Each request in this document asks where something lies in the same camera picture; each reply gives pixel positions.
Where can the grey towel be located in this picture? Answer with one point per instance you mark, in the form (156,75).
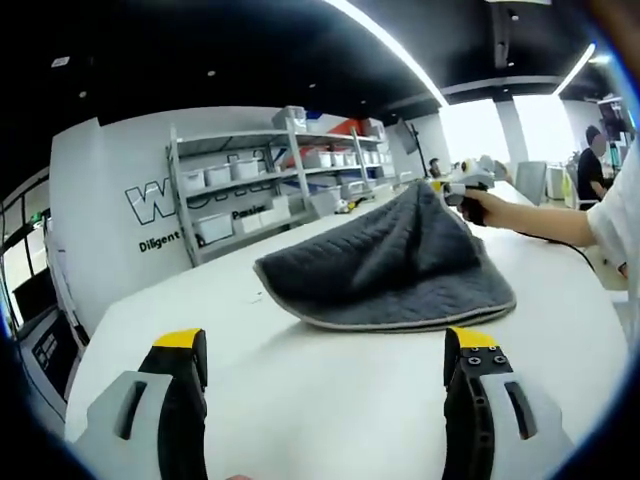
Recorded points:
(390,270)

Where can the person's right hand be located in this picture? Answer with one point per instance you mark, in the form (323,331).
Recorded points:
(480,207)

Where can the person's left hand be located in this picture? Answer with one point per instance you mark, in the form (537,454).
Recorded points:
(242,477)

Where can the black screen on stand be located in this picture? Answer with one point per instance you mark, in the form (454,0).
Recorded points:
(407,136)

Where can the small yellow black object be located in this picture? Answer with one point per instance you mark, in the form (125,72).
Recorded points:
(345,205)

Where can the short ceiling light strip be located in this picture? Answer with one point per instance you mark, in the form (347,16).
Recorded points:
(575,70)

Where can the small equipment desk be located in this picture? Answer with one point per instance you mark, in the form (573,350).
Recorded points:
(47,350)

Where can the person's white shirt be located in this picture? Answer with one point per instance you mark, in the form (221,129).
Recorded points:
(615,225)

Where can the long ceiling light strip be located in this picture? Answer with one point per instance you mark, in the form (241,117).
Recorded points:
(390,47)

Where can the grey metal shelving rack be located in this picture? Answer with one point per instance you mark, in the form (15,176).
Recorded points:
(295,150)

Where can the white stand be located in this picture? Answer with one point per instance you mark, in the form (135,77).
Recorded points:
(57,260)

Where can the row of white storage boxes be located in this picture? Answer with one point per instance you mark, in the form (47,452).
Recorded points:
(245,170)

